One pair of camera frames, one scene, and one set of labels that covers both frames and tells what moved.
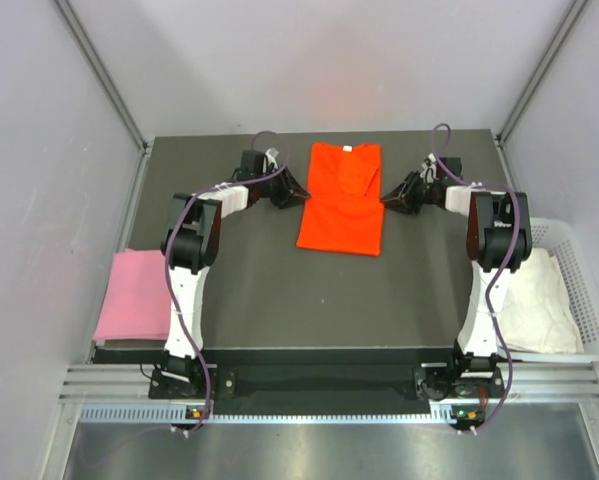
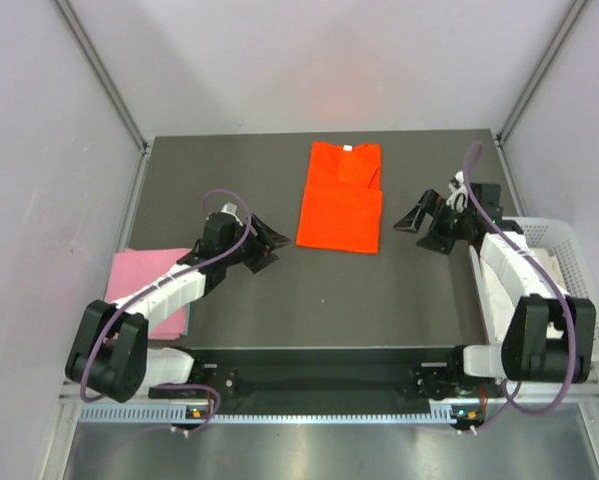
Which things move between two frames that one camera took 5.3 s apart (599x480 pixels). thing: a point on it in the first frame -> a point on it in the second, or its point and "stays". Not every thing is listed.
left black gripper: (288, 187) -> (262, 255)
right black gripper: (401, 198) -> (432, 204)
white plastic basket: (597, 334) stays
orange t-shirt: (343, 211) stays
